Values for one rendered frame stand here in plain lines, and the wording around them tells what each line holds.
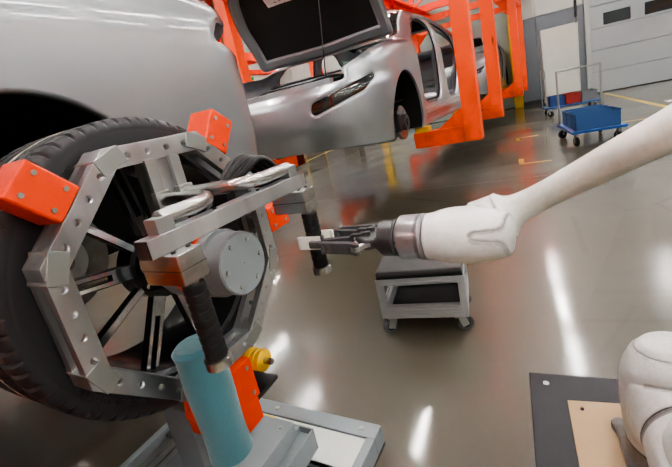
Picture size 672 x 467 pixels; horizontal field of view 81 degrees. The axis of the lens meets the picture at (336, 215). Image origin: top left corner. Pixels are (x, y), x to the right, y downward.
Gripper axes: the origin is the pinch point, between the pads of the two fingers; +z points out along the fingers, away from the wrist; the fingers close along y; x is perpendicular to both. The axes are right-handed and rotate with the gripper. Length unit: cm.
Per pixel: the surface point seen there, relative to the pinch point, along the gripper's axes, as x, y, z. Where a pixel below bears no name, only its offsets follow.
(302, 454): -69, 0, 23
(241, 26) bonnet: 131, 290, 233
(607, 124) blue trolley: -59, 525, -100
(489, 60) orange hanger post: 48, 536, 29
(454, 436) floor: -83, 32, -14
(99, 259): -2, -6, 80
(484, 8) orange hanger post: 113, 536, 28
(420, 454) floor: -83, 22, -5
